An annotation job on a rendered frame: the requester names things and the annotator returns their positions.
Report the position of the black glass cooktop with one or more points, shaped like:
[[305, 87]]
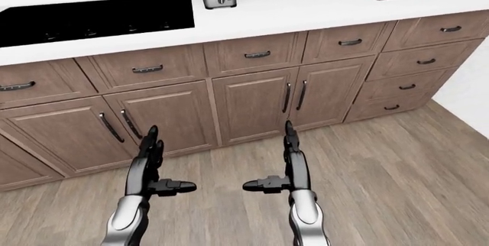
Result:
[[95, 19]]

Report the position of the wooden cabinet drawer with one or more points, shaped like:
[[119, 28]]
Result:
[[324, 42], [420, 31], [229, 54], [431, 84], [114, 68], [366, 110], [397, 62], [49, 81]]

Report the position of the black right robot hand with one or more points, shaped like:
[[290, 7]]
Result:
[[298, 171]]

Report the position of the wooden cabinet door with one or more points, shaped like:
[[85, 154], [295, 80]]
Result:
[[19, 165], [57, 137], [252, 108], [332, 94], [179, 117]]

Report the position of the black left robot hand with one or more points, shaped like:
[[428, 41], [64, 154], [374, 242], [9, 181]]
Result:
[[139, 175]]

